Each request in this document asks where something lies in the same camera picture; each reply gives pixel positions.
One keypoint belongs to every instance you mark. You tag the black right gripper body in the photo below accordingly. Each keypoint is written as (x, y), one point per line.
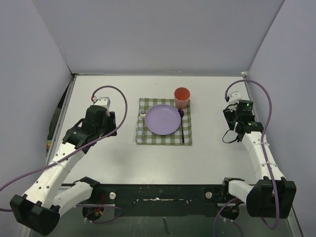
(232, 116)

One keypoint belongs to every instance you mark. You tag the silver metal fork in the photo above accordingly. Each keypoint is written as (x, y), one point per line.
(143, 116)

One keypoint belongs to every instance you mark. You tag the purple plastic spoon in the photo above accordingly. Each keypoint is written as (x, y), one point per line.
(181, 113)

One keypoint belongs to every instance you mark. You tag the orange plastic cup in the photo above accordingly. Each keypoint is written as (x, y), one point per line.
(181, 97)

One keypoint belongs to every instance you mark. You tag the purple plastic plate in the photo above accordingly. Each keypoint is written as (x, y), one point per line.
(162, 119)

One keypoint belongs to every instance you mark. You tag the green white checkered cloth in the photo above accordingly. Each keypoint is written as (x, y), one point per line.
(172, 139)

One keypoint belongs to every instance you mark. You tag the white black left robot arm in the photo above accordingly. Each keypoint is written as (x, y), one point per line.
(39, 208)

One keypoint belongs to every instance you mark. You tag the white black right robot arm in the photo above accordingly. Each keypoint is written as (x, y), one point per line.
(272, 195)

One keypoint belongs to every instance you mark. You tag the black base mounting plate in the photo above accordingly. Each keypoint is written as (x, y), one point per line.
(155, 200)

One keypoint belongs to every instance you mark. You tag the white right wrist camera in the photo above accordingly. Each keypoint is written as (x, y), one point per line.
(233, 97)

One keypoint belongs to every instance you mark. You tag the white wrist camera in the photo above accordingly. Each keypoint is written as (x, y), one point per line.
(103, 102)
(233, 97)

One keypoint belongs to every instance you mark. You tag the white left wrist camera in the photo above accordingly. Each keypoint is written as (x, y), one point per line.
(103, 102)

